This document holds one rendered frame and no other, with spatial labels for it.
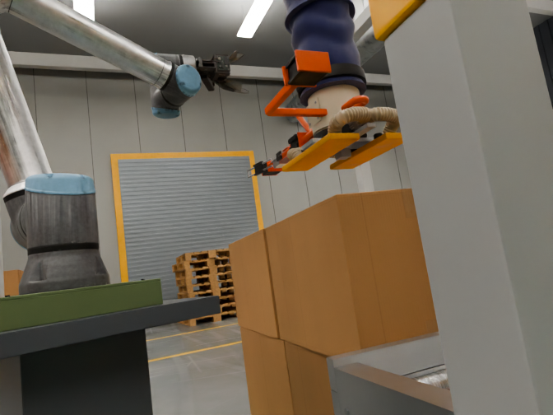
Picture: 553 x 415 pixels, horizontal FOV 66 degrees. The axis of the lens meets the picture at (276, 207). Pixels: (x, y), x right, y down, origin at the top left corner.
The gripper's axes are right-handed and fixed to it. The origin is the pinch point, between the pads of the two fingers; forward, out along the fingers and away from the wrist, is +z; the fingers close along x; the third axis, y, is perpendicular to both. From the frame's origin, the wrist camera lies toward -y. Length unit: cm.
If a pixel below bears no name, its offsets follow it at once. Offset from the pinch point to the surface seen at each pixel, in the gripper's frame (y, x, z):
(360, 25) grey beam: -190, 160, 206
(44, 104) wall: -902, 372, -150
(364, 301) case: 54, -83, 0
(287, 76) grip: 53, -28, -10
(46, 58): -844, 456, -136
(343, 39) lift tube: 36.1, -5.6, 19.8
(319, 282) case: 37, -78, -2
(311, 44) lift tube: 32.1, -5.4, 10.5
